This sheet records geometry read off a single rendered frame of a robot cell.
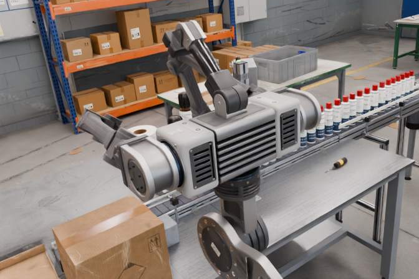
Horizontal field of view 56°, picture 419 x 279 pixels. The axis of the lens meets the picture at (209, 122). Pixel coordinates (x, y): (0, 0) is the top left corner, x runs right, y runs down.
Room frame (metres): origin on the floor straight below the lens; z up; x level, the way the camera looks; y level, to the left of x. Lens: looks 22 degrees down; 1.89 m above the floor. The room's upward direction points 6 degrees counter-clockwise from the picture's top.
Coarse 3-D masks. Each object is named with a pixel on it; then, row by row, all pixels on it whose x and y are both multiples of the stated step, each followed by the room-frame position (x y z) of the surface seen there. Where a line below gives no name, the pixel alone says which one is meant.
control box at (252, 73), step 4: (244, 60) 1.75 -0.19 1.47; (248, 60) 1.75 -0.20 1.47; (252, 60) 1.74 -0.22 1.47; (232, 64) 1.74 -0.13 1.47; (248, 64) 1.68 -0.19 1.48; (252, 64) 1.67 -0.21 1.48; (248, 68) 1.63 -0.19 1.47; (252, 68) 1.63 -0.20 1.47; (256, 68) 1.63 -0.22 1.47; (248, 72) 1.63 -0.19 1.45; (252, 72) 1.63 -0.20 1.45; (256, 72) 1.63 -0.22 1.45; (248, 76) 1.63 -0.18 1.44; (252, 76) 1.63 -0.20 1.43; (256, 76) 1.63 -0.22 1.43; (252, 80) 1.63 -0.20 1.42; (256, 80) 1.63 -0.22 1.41; (256, 84) 1.63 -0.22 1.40
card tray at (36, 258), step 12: (24, 252) 1.34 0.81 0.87; (36, 252) 1.36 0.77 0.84; (0, 264) 1.29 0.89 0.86; (12, 264) 1.31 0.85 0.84; (24, 264) 1.30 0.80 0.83; (36, 264) 1.30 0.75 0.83; (48, 264) 1.29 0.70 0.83; (0, 276) 1.25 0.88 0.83; (12, 276) 1.24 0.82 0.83; (24, 276) 1.23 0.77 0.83; (36, 276) 1.23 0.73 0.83; (48, 276) 1.22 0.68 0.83
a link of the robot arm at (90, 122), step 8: (88, 112) 1.30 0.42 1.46; (80, 120) 1.30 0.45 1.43; (88, 120) 1.25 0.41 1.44; (96, 120) 1.21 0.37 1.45; (104, 120) 1.34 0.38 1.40; (80, 128) 1.29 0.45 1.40; (88, 128) 1.22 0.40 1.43; (96, 128) 1.16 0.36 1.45; (104, 128) 1.12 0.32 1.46; (120, 128) 1.01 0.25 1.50; (96, 136) 1.13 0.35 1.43; (104, 136) 1.08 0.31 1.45; (112, 136) 1.05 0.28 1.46; (120, 136) 0.99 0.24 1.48; (128, 136) 0.99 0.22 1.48; (136, 136) 0.99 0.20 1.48; (104, 144) 1.05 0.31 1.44; (104, 160) 0.97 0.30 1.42; (112, 160) 0.96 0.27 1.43
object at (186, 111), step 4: (180, 92) 2.34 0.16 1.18; (184, 92) 2.32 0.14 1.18; (180, 96) 2.30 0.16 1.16; (184, 96) 2.29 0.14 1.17; (180, 100) 2.30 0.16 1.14; (184, 100) 2.29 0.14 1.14; (188, 100) 2.29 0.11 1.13; (180, 104) 2.30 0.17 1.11; (184, 104) 2.29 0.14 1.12; (188, 104) 2.29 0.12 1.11; (180, 108) 2.35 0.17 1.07; (184, 108) 2.30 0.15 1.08; (188, 108) 2.30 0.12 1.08; (184, 112) 2.28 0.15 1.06; (188, 112) 2.29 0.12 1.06; (188, 116) 2.29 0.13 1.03
